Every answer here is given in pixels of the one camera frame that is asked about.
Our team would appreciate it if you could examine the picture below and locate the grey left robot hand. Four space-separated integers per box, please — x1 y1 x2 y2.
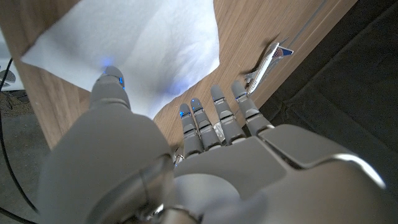
36 65 398 224

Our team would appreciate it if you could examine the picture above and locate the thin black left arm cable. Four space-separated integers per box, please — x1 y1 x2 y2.
0 57 40 224

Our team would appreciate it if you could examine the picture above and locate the white toy airplane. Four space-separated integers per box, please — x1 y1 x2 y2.
244 42 295 96

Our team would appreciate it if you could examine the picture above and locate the white paper towel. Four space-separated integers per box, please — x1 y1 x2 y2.
21 0 221 121

